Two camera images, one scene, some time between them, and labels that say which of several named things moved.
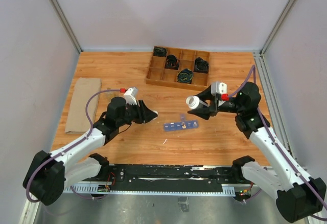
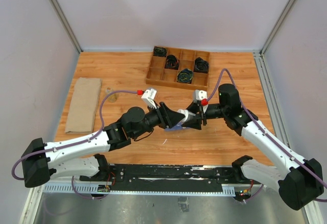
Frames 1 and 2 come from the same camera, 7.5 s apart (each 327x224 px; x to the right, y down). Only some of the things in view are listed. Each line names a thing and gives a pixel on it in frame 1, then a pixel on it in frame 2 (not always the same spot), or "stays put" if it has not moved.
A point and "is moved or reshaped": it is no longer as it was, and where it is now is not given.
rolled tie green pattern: x=185 y=76 stays put
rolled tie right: x=201 y=65 stays put
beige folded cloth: x=77 y=121 stays put
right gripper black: x=214 y=109 to x=195 y=122
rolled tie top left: x=160 y=51 stays put
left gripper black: x=144 y=114 to x=168 y=118
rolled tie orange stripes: x=171 y=62 stays put
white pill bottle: x=192 y=102 is moved or reshaped
